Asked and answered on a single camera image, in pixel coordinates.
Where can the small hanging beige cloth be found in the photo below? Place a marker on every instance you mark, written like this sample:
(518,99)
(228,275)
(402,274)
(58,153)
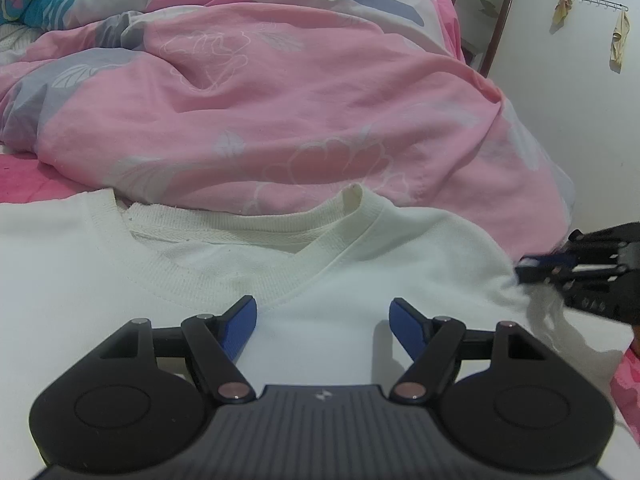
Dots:
(561,10)

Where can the pink patterned duvet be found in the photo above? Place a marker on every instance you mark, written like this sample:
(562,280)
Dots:
(300,100)

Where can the wall hook rack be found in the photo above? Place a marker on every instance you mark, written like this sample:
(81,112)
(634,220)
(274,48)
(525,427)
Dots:
(595,2)

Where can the pink floral fleece blanket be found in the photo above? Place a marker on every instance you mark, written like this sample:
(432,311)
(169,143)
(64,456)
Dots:
(30,180)

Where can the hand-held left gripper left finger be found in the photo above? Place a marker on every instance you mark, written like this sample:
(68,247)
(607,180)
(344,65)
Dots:
(243,322)

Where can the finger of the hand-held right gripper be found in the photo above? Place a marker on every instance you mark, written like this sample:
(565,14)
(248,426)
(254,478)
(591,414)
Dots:
(595,305)
(600,242)

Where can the white sweatshirt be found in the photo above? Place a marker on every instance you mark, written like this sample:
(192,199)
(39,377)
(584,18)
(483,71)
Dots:
(425,260)

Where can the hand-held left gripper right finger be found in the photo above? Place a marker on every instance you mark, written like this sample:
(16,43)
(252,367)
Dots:
(402,325)

